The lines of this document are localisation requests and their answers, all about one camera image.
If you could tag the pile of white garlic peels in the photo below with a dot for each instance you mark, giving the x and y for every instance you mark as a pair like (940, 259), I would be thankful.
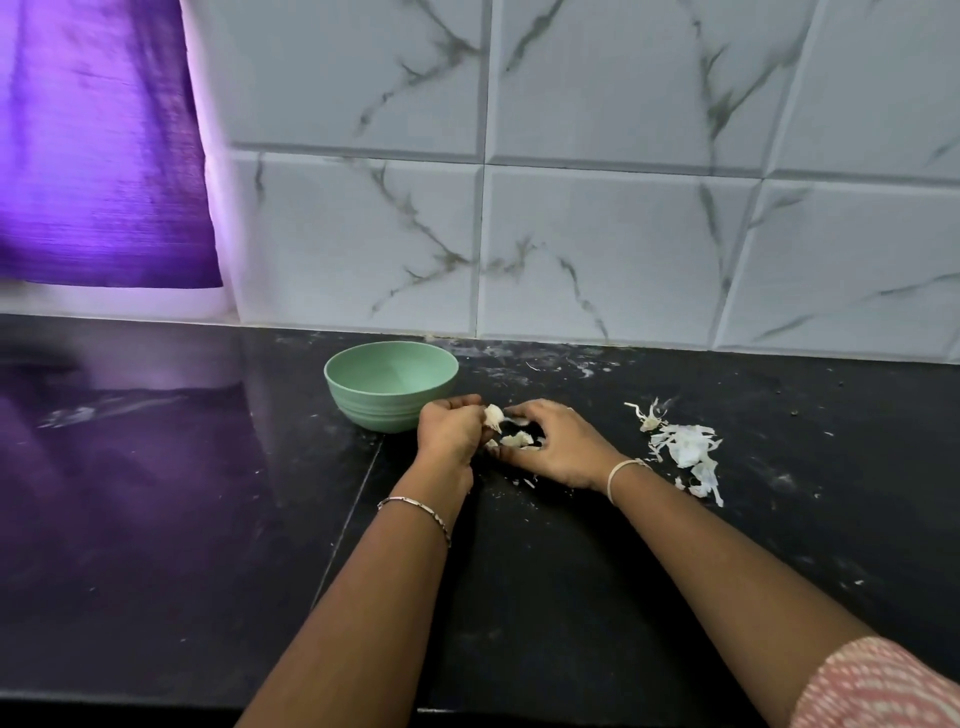
(690, 446)

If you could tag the white garlic bulb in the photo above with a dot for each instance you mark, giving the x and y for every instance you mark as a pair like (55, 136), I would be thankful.
(492, 416)

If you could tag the mint green bowl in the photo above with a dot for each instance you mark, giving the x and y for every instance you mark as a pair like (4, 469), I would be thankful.
(390, 380)

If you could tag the person's right hand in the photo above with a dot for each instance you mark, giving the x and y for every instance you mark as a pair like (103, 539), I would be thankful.
(567, 447)

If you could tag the person's right forearm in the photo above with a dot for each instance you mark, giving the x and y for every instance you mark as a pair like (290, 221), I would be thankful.
(720, 585)

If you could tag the garlic clove cluster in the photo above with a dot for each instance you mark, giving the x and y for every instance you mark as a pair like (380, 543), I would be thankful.
(519, 440)

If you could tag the pink patterned right sleeve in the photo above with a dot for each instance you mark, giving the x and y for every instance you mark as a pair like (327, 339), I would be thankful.
(885, 687)

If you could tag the person's left hand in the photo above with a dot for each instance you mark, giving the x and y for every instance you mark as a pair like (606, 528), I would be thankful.
(450, 438)

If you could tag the purple cloth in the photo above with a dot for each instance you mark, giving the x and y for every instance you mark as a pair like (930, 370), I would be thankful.
(98, 143)

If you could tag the person's left forearm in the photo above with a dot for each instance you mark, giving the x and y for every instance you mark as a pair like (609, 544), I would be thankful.
(360, 615)

